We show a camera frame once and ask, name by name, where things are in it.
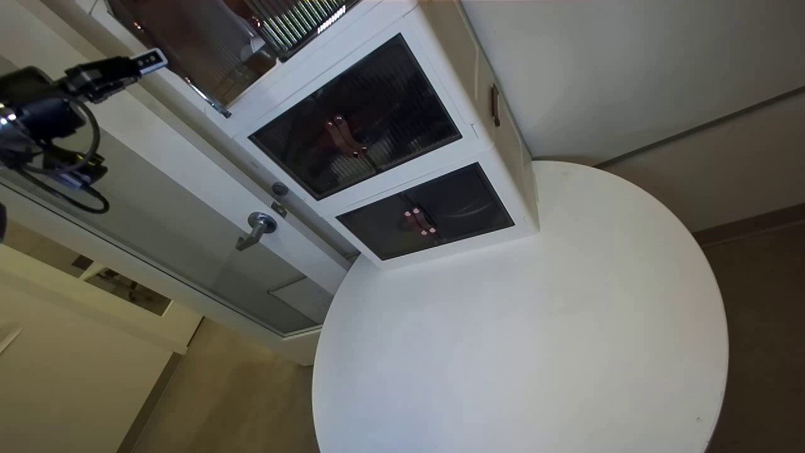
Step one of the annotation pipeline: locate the white three-tier storage cabinet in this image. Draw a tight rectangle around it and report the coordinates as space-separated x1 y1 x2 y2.
108 0 540 265

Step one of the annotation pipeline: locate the silver door lever handle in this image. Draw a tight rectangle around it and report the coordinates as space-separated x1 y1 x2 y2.
236 210 280 251

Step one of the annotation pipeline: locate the large dark wall plaque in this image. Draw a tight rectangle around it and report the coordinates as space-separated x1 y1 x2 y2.
83 265 174 317

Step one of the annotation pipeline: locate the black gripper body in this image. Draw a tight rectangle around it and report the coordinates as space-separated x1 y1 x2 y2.
0 66 96 147

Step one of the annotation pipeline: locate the round door lock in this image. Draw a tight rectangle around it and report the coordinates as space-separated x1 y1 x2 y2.
270 178 293 222

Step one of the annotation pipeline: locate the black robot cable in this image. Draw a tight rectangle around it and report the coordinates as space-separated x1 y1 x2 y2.
21 98 113 216

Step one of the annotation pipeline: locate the white room door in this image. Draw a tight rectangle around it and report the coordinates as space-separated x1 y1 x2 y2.
0 32 366 337

